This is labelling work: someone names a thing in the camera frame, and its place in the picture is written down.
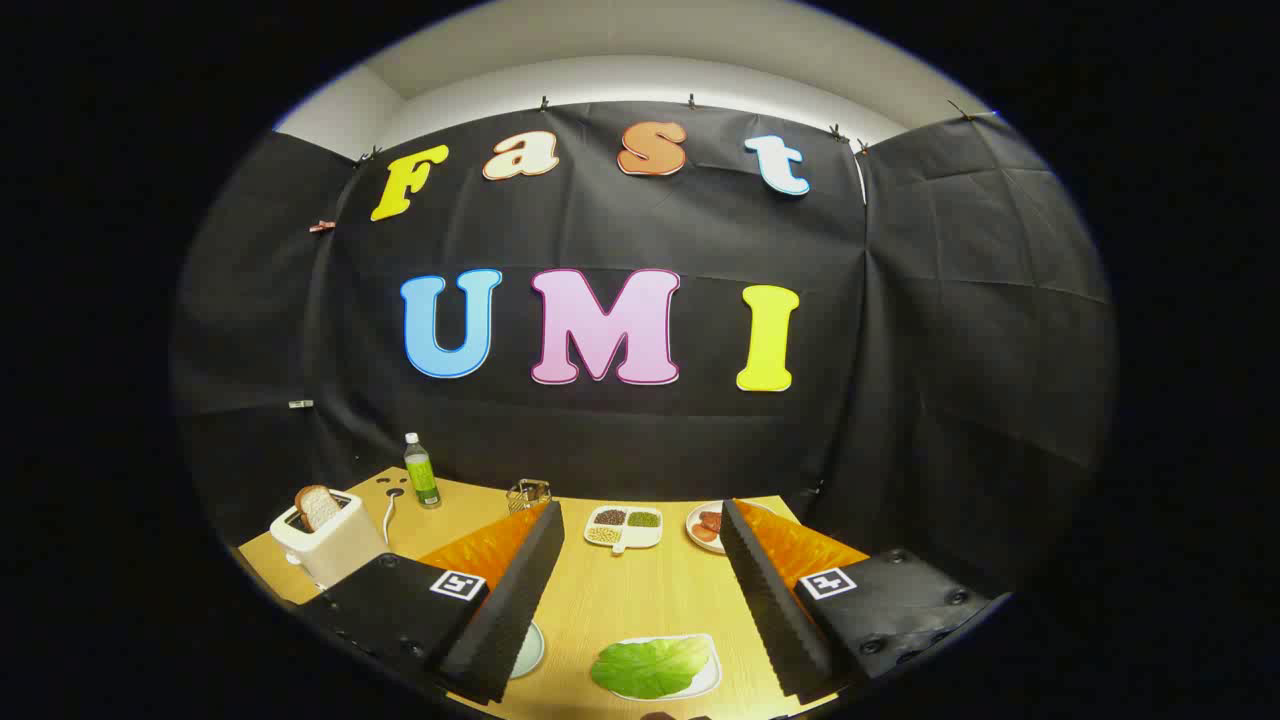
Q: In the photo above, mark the pile of pale soybeans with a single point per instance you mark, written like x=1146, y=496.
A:
x=602, y=535

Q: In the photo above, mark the pile of green beans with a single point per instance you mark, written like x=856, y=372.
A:
x=644, y=519

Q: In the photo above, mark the white square plate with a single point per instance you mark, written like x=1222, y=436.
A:
x=712, y=682

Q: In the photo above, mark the white divided dish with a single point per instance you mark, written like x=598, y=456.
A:
x=622, y=532

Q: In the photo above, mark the brown grilled meat piece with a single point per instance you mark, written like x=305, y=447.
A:
x=710, y=521

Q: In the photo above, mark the brown crust bread slice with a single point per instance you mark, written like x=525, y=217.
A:
x=318, y=508

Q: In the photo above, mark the pale green round plate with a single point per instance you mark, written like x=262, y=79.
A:
x=531, y=650

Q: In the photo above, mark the green label plastic bottle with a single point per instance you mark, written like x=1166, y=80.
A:
x=422, y=480

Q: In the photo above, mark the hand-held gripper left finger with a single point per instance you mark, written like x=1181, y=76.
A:
x=510, y=610

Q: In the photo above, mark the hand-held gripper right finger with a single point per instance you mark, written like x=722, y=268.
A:
x=770, y=610

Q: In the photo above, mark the pile of dark beans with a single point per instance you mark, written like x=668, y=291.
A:
x=610, y=517

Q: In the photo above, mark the white oval plate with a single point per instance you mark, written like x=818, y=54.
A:
x=695, y=541

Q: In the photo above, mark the green lettuce leaf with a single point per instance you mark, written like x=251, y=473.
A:
x=650, y=668

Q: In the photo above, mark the white toaster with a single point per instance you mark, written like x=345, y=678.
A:
x=340, y=555

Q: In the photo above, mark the black backdrop cloth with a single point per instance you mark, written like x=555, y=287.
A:
x=600, y=230

